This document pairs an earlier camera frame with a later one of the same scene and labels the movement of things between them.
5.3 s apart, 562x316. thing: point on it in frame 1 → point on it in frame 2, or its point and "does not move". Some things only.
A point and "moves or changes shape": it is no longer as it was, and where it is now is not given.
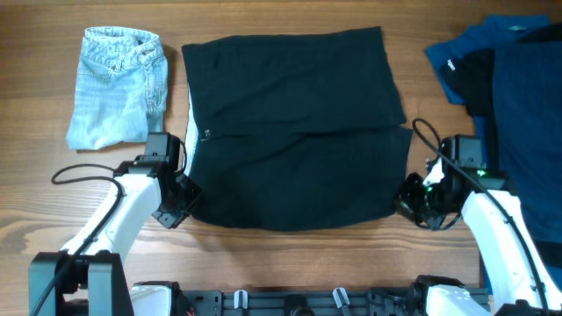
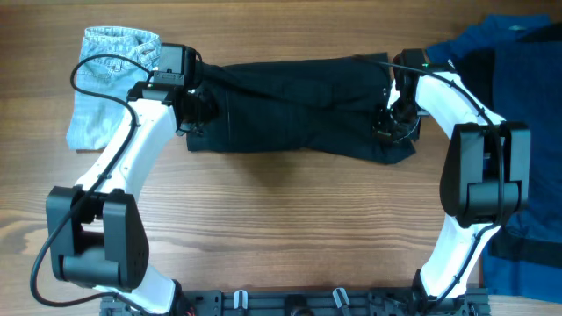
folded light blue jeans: x=120 y=89 does not move
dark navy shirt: x=528 y=124 does not move
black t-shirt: x=470 y=75 does not move
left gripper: x=193 y=194 → x=211 y=113
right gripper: x=403 y=197 → x=382 y=131
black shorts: x=296 y=130 moves or changes shape
